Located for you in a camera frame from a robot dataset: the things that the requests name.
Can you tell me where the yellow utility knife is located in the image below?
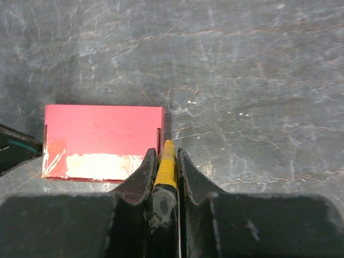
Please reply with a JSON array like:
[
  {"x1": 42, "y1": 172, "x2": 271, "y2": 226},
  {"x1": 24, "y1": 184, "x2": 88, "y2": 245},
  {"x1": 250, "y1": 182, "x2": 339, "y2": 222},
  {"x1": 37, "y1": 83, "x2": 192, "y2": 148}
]
[{"x1": 145, "y1": 140, "x2": 178, "y2": 257}]

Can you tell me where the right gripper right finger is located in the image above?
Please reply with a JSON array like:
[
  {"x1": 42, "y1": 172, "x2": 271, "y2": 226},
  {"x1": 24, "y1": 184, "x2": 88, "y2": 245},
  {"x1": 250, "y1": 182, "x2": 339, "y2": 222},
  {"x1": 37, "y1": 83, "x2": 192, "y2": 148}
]
[{"x1": 177, "y1": 148, "x2": 343, "y2": 257}]

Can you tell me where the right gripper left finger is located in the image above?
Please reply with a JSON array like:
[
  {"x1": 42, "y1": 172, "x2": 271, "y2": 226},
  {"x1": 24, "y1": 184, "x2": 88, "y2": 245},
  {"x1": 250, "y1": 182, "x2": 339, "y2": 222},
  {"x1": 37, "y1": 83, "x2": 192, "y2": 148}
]
[{"x1": 1, "y1": 148, "x2": 157, "y2": 257}]

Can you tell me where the pink express box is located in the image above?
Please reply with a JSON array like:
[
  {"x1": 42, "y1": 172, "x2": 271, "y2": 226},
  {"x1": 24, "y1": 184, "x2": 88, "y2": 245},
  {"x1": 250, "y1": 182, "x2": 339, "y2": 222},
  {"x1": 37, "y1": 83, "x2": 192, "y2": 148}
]
[{"x1": 41, "y1": 104, "x2": 165, "y2": 183}]

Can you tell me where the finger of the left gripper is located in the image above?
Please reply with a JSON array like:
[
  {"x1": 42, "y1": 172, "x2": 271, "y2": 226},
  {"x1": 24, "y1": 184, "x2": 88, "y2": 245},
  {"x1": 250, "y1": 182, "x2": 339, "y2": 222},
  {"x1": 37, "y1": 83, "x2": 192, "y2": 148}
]
[{"x1": 0, "y1": 125, "x2": 42, "y2": 176}]

